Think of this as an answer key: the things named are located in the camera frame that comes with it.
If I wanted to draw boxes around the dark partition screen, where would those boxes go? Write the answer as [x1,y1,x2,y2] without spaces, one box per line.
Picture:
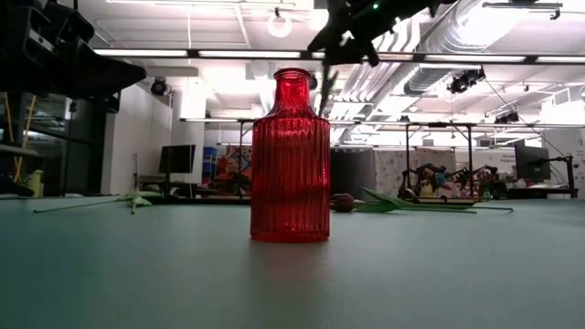
[329,146,378,201]

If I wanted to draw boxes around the black computer monitor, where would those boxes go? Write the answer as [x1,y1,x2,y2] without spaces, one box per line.
[158,143,197,175]

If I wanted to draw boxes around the white round ceiling lamp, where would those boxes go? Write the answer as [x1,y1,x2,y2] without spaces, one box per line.
[267,13,293,39]

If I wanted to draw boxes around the thin yellow pole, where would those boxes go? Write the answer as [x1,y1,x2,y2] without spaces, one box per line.
[3,93,38,184]

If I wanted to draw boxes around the dark red artificial tulip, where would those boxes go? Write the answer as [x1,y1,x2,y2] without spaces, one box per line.
[329,186,515,215]

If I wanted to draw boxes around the long ceiling light bar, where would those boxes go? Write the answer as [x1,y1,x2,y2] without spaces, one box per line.
[93,48,585,65]

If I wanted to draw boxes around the blue bin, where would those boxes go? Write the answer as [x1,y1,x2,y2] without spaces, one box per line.
[202,145,218,186]

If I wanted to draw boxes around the red ribbed glass vase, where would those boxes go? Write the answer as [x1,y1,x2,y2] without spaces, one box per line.
[250,67,332,244]

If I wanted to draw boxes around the yellow-green bottle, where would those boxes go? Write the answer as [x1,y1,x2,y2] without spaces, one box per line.
[25,169,45,198]

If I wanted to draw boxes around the person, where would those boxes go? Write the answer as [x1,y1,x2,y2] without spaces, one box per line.
[207,154,252,196]

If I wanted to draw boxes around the grey wall shelf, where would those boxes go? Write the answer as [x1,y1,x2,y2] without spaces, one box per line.
[0,143,40,159]

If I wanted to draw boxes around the black monitor on arm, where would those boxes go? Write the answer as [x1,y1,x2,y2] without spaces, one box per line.
[514,143,552,182]

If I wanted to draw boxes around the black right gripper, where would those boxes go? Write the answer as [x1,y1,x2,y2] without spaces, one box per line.
[306,0,459,69]

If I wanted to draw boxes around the teal table mat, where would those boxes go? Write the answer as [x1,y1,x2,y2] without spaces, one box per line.
[0,195,585,329]

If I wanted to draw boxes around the black ceiling camera cluster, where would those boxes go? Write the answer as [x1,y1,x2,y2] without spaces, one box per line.
[446,67,487,95]

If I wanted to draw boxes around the black ceiling track light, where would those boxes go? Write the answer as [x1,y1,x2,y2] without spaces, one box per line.
[482,0,564,22]

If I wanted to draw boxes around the short ceiling light bar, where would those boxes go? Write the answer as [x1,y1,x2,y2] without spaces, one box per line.
[178,116,257,123]

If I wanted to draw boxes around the background office desk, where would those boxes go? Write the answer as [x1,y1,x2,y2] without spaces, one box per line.
[136,175,218,198]

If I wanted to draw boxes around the silver air duct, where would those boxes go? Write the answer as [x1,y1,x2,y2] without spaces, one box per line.
[372,0,513,97]

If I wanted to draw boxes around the small black ceiling camera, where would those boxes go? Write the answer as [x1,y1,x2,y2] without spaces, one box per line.
[493,111,521,125]

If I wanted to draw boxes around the background robot arms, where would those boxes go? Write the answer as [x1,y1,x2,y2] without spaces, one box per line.
[398,162,502,202]

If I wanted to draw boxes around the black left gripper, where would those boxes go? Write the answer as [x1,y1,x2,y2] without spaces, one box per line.
[0,0,148,100]

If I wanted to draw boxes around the black background table frame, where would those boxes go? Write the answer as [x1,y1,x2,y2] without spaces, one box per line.
[401,121,476,202]

